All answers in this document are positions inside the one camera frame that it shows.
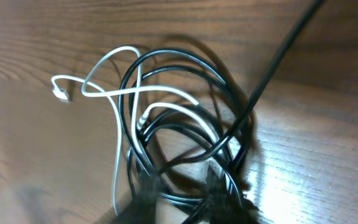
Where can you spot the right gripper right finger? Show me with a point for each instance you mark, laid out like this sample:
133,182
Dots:
220,207

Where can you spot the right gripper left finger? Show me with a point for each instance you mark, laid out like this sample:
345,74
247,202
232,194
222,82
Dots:
143,206

